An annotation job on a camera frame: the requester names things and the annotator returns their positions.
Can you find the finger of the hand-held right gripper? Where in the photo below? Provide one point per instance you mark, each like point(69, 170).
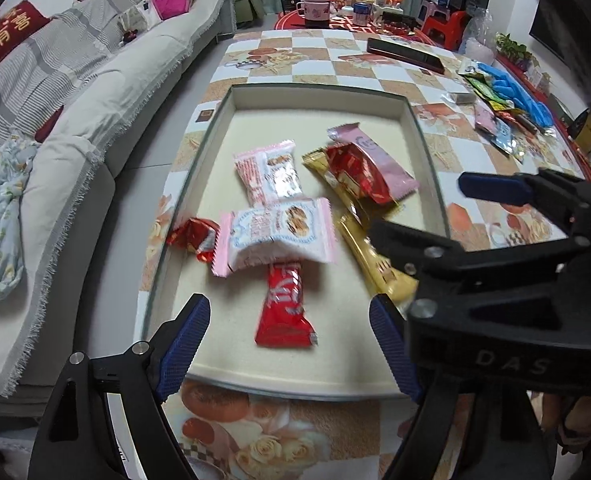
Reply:
point(405, 245)
point(495, 187)

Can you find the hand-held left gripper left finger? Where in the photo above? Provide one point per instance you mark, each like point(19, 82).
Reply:
point(185, 345)

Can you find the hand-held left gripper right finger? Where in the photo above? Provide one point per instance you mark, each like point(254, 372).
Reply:
point(393, 355)

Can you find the yellow rice cracker packet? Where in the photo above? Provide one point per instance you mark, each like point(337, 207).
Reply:
point(383, 287)

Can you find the red foil snack packet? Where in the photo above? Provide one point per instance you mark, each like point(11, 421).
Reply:
point(355, 172)

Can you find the long red snack packet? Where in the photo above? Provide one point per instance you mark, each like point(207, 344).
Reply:
point(285, 310)

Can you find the small red candy packet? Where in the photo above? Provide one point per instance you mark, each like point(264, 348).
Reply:
point(193, 237)

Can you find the gold snack packet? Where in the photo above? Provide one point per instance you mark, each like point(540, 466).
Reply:
point(318, 167)

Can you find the white pink-edged cookie packet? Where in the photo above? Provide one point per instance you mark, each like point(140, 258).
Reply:
point(268, 177)
point(275, 235)

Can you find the grey shallow box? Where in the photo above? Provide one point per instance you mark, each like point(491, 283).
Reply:
point(295, 125)

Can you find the person's right hand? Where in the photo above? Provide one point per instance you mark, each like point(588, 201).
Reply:
point(558, 415)

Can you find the blue yellow patterned packet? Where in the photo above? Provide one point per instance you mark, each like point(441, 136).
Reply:
point(519, 149)

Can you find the light blue snack packet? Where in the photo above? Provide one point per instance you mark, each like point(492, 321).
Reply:
point(503, 136)

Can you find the lilac pink snack packet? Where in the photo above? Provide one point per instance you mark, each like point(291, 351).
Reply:
point(485, 120)

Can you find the dark brown bar packet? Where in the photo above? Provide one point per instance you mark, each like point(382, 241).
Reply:
point(525, 122)

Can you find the yellow snack packet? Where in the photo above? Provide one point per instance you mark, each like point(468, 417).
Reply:
point(499, 105)

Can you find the blue disposable gloves pile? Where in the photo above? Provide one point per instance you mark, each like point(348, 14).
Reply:
point(520, 95)

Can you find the grey foil packet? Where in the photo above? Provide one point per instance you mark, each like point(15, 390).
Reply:
point(458, 97)

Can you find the dark green snack packet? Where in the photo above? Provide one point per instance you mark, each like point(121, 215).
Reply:
point(480, 87)

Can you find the white red television cabinet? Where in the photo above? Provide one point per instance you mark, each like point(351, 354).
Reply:
point(558, 105)

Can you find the yellow black gift bag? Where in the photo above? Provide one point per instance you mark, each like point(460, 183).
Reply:
point(588, 132)

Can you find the white cardboard boxes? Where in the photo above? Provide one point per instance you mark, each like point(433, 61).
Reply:
point(540, 79)

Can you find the clear plastic bag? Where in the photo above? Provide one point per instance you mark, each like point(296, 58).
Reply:
point(480, 47)

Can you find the potted plant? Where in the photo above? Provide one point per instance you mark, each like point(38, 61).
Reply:
point(513, 47)

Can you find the dark red smartphone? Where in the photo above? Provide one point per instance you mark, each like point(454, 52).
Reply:
point(405, 55)

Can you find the red plastic stool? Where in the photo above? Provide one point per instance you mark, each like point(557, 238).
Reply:
point(445, 27)

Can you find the black television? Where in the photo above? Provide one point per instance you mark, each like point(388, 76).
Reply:
point(550, 25)

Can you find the pink plastic stool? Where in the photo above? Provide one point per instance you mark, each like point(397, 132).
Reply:
point(429, 10)

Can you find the black box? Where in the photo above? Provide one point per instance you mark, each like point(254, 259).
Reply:
point(400, 22)

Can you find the red patterned tablecloth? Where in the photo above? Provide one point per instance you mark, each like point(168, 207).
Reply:
point(345, 30)

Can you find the blue jar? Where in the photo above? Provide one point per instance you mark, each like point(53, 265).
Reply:
point(361, 13)

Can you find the light floral blanket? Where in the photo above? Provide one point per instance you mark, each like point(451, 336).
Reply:
point(0, 210)

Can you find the pink mug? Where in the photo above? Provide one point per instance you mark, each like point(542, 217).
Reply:
point(315, 10)

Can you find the sofa with grey striped cover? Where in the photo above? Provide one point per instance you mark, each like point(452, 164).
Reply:
point(125, 85)

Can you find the white paper bag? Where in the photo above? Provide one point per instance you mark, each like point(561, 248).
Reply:
point(140, 17)

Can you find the pink bag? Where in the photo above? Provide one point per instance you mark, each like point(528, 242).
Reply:
point(173, 2)

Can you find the red embroidered pillow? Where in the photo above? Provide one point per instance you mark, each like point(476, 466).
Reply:
point(5, 35)

